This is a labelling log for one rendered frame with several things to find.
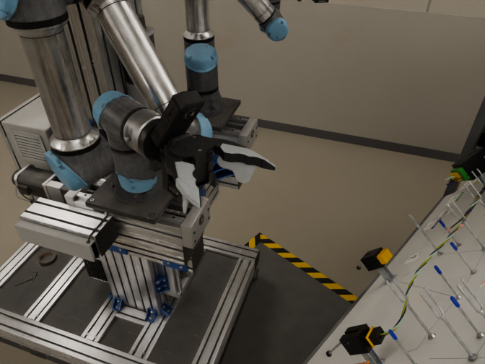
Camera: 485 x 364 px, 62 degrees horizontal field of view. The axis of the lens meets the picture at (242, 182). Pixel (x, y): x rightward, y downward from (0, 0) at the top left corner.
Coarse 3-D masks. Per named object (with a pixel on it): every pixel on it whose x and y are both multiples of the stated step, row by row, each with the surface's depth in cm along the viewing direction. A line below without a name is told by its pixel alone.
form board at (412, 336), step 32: (448, 224) 132; (480, 224) 116; (448, 256) 110; (480, 256) 99; (384, 288) 120; (416, 288) 106; (448, 288) 95; (480, 288) 86; (352, 320) 114; (384, 320) 102; (416, 320) 92; (448, 320) 84; (480, 320) 77; (320, 352) 109; (384, 352) 88; (416, 352) 81; (448, 352) 74; (480, 352) 69
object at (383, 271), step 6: (372, 252) 122; (378, 252) 120; (366, 258) 122; (372, 258) 120; (360, 264) 128; (366, 264) 123; (372, 264) 121; (378, 264) 119; (384, 264) 119; (378, 270) 122; (384, 270) 123; (384, 276) 122; (390, 276) 122; (390, 282) 120
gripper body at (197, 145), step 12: (156, 120) 66; (144, 132) 65; (144, 144) 65; (168, 144) 62; (180, 144) 61; (192, 144) 62; (204, 144) 62; (144, 156) 67; (156, 156) 68; (180, 156) 59; (192, 156) 59; (204, 156) 61; (156, 168) 69; (204, 168) 63; (168, 180) 63; (204, 180) 65; (216, 180) 66
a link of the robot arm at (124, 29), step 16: (80, 0) 81; (96, 0) 79; (112, 0) 80; (128, 0) 84; (96, 16) 82; (112, 16) 80; (128, 16) 81; (112, 32) 81; (128, 32) 81; (144, 32) 83; (128, 48) 81; (144, 48) 82; (128, 64) 82; (144, 64) 81; (160, 64) 83; (144, 80) 82; (160, 80) 82; (144, 96) 83; (160, 96) 82; (160, 112) 83; (192, 128) 84; (208, 128) 86
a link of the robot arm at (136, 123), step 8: (136, 112) 68; (144, 112) 68; (152, 112) 68; (128, 120) 67; (136, 120) 67; (144, 120) 66; (152, 120) 66; (128, 128) 67; (136, 128) 66; (128, 136) 67; (136, 136) 66; (128, 144) 69; (136, 144) 66
